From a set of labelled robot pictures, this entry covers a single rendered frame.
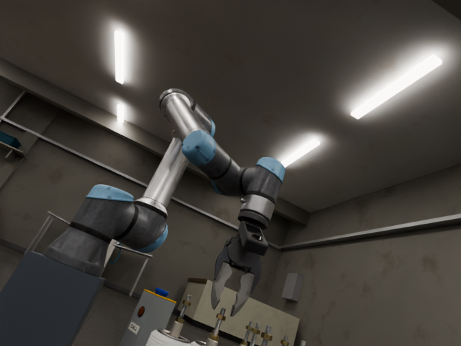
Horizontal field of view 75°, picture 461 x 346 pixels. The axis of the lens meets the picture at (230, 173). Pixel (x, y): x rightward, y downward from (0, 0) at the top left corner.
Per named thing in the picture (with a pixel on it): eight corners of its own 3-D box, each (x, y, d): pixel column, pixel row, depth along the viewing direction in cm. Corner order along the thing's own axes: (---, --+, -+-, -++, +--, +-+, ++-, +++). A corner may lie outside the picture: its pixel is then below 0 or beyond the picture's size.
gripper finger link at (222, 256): (226, 287, 63) (245, 250, 67) (228, 287, 62) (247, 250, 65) (206, 276, 63) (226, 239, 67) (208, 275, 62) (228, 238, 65)
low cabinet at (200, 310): (289, 363, 551) (300, 318, 583) (188, 323, 517) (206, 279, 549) (254, 344, 699) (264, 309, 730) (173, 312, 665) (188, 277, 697)
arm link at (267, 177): (265, 171, 83) (292, 171, 77) (252, 207, 78) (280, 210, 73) (250, 155, 77) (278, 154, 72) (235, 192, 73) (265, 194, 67)
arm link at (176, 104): (167, 70, 103) (216, 131, 66) (188, 93, 110) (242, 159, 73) (143, 93, 104) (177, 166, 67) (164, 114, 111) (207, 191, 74)
